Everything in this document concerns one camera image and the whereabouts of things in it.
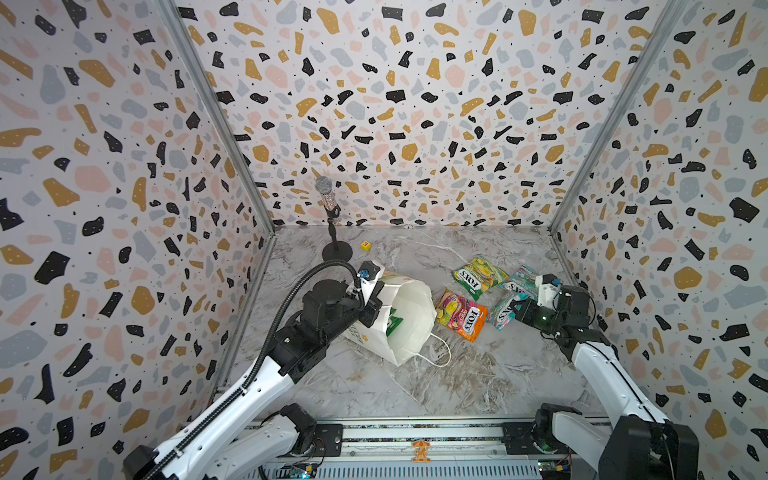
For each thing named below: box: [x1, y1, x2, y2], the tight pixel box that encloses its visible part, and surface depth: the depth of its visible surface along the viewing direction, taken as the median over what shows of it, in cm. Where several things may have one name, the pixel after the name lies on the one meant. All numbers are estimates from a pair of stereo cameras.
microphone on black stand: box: [315, 176, 353, 262], surface depth 108 cm
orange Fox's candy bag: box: [436, 289, 488, 343], surface depth 97 cm
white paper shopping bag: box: [343, 272, 437, 367], surface depth 85 cm
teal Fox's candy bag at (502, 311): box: [490, 293, 531, 331], surface depth 86 cm
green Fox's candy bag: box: [386, 307, 404, 337], surface depth 92 cm
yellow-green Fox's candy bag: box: [453, 257, 509, 301], surface depth 106 cm
